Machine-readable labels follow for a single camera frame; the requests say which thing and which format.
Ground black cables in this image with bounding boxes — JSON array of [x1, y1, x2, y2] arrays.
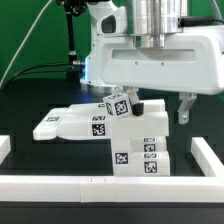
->
[[2, 61, 86, 88]]

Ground grey cable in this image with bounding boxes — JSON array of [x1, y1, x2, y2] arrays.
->
[[0, 0, 54, 90]]

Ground white U-shaped obstacle fence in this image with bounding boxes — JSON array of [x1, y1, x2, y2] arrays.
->
[[0, 137, 224, 203]]

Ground white tagged cube nut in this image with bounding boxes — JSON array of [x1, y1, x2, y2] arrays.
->
[[103, 93, 131, 118]]

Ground white block at left edge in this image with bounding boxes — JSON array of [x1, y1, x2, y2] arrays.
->
[[0, 135, 11, 165]]

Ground black camera stand pole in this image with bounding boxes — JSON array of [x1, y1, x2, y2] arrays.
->
[[55, 0, 91, 81]]

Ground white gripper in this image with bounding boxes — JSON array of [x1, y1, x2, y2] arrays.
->
[[88, 6, 224, 126]]

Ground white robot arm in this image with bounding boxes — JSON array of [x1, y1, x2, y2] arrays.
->
[[83, 0, 224, 124]]

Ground white chair back frame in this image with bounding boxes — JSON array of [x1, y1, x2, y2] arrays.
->
[[33, 100, 169, 140]]

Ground white chair seat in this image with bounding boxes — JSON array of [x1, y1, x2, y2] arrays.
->
[[111, 139, 131, 176]]

